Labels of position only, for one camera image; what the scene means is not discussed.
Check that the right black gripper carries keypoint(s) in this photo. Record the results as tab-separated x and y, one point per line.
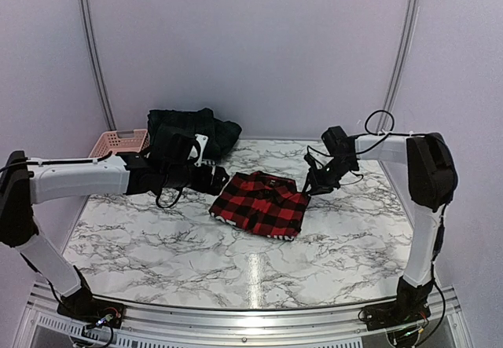
317	186

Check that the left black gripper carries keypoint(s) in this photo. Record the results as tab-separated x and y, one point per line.
217	186

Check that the green plaid skirt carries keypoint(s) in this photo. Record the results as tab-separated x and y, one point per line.
221	135

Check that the red black plaid shirt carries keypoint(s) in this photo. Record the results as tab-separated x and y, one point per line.
262	204

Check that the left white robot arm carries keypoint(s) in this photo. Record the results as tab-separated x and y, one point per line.
26	182

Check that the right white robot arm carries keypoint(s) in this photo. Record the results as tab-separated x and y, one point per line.
432	180

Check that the pink plastic basket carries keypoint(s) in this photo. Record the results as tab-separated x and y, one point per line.
120	141

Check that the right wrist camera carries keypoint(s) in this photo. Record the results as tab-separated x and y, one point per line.
313	162

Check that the left aluminium frame post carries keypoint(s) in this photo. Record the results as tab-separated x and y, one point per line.
95	63

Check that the aluminium frame post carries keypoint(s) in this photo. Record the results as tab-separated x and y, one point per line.
95	63
404	45

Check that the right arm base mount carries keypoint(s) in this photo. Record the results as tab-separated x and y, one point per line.
389	315

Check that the aluminium front table rail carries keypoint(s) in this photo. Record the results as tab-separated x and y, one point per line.
150	325

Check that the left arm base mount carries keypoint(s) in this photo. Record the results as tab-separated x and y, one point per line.
99	309

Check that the right aluminium frame post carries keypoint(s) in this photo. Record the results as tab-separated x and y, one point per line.
404	45

